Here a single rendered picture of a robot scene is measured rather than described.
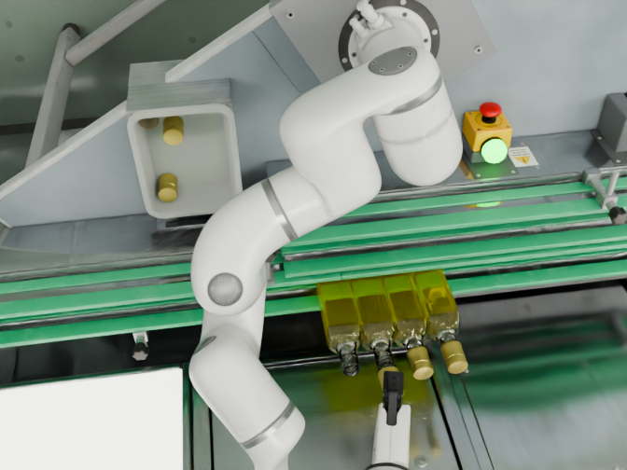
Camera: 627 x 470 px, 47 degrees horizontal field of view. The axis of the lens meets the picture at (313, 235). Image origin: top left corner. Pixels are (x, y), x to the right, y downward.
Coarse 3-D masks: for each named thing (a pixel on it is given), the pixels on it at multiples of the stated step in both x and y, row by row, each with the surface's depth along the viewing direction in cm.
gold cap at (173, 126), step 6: (168, 120) 123; (174, 120) 123; (180, 120) 124; (168, 126) 122; (174, 126) 122; (180, 126) 123; (168, 132) 122; (174, 132) 122; (180, 132) 122; (168, 138) 122; (174, 138) 123; (180, 138) 123; (168, 144) 123; (174, 144) 123
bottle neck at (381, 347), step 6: (378, 342) 122; (384, 342) 122; (372, 348) 122; (378, 348) 121; (384, 348) 121; (378, 354) 120; (384, 354) 120; (390, 354) 120; (378, 360) 119; (384, 360) 119; (390, 360) 119; (378, 366) 119; (384, 366) 121
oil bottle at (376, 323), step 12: (360, 288) 129; (372, 288) 129; (360, 300) 127; (372, 300) 127; (384, 300) 127; (360, 312) 125; (372, 312) 125; (384, 312) 124; (360, 324) 124; (372, 324) 123; (384, 324) 123; (360, 336) 125; (372, 336) 122; (384, 336) 122
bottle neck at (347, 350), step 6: (348, 342) 121; (342, 348) 120; (348, 348) 120; (354, 348) 121; (342, 354) 120; (348, 354) 119; (354, 354) 119; (342, 360) 119; (348, 360) 118; (354, 360) 118; (342, 366) 118; (348, 366) 118; (354, 366) 118; (342, 372) 119; (348, 372) 119; (354, 372) 119
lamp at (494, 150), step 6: (492, 138) 130; (498, 138) 130; (486, 144) 130; (492, 144) 129; (498, 144) 129; (504, 144) 130; (486, 150) 130; (492, 150) 129; (498, 150) 129; (504, 150) 129; (486, 156) 130; (492, 156) 130; (498, 156) 130; (504, 156) 130; (492, 162) 131
